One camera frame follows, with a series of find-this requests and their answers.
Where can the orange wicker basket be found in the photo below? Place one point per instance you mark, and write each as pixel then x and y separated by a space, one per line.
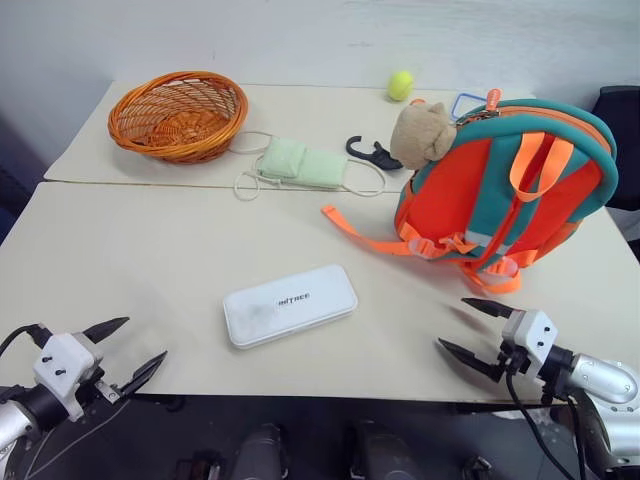
pixel 177 120

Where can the yellow tennis ball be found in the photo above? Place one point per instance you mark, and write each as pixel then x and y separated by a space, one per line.
pixel 400 85

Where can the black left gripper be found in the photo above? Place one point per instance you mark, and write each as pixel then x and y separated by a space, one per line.
pixel 92 384

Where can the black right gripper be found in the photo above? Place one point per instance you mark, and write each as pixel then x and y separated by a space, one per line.
pixel 512 363

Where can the orange and teal backpack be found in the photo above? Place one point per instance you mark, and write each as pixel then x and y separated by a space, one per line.
pixel 500 190

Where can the dark rounded shape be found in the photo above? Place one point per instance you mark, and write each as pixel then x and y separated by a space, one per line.
pixel 477 470

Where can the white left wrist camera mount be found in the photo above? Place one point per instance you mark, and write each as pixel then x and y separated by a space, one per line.
pixel 62 362

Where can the black chair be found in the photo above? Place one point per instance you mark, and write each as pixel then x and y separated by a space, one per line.
pixel 620 150

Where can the white rectangular case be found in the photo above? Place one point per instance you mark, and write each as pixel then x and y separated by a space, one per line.
pixel 290 306

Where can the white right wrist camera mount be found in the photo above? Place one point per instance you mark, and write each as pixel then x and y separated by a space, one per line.
pixel 532 332

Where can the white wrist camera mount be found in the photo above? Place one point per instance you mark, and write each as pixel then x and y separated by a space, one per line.
pixel 532 332
pixel 62 362

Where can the beige teddy bear plush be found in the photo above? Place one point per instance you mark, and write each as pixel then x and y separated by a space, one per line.
pixel 417 137

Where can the black plastic hook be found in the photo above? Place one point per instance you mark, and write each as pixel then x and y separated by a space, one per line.
pixel 382 159

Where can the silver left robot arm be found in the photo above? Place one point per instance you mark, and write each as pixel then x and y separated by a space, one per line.
pixel 30 412

